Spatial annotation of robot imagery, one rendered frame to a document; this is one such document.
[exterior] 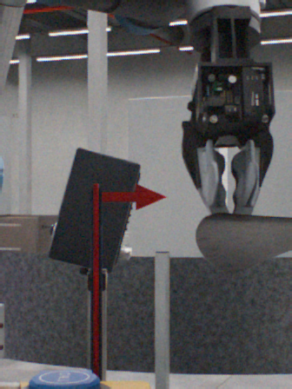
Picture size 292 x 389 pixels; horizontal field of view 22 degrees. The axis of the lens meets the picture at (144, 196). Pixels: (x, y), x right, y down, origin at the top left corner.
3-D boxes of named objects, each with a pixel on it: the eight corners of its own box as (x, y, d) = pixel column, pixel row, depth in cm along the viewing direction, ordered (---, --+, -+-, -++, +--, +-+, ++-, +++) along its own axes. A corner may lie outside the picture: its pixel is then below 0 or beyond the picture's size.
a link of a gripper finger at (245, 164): (240, 222, 68) (235, 127, 71) (230, 238, 74) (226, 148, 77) (275, 222, 69) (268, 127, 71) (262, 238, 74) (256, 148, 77)
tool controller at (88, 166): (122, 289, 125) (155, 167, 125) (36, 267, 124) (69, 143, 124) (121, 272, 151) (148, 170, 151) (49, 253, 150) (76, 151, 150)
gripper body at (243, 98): (195, 121, 69) (191, 3, 73) (187, 153, 77) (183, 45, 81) (279, 120, 70) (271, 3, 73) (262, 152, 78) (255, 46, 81)
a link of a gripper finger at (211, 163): (205, 223, 68) (201, 127, 71) (198, 239, 74) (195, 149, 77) (240, 222, 68) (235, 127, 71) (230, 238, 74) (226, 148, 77)
